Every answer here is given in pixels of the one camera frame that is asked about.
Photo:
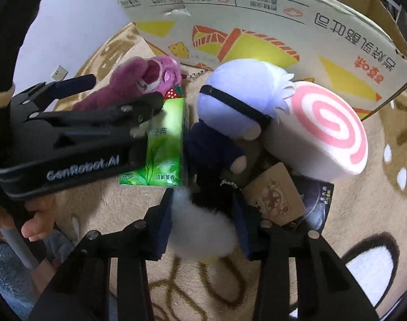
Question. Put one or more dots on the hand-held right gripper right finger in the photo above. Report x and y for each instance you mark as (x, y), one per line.
(244, 230)

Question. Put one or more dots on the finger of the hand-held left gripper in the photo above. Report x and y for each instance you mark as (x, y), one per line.
(123, 110)
(74, 83)

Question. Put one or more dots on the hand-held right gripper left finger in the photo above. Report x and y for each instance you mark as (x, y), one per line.
(163, 222)

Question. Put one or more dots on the purple bear plush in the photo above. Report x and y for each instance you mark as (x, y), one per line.
(136, 80)

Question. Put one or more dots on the white fluffy plush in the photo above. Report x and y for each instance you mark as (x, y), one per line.
(200, 227)

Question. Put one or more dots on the green tissue pack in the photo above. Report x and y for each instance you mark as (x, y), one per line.
(165, 147)

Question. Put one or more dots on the lavender-haired doll plush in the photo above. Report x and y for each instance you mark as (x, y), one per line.
(236, 97)

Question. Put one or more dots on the pink swirl roll plush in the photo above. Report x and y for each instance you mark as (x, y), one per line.
(317, 133)

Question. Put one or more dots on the printed cardboard box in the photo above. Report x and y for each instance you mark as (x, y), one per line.
(266, 33)

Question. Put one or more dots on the person's left hand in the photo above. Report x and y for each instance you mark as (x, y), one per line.
(36, 219)

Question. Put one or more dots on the brown paper tag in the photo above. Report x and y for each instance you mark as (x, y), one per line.
(273, 197)

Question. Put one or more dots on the dark card tag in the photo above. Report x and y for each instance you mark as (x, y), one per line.
(318, 204)

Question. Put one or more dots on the white wall outlet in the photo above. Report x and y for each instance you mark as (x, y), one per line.
(59, 73)

